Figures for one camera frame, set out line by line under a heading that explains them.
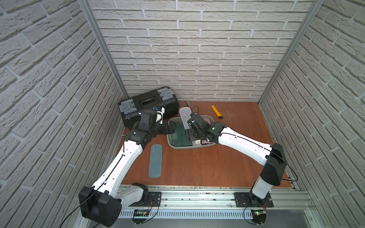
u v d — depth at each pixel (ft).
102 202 1.20
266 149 1.49
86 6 2.29
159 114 2.00
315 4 2.25
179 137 3.09
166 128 2.18
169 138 3.09
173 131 2.21
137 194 2.01
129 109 3.01
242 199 2.42
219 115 3.61
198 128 1.93
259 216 2.31
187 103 3.87
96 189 1.25
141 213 2.38
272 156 1.46
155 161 2.90
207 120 3.36
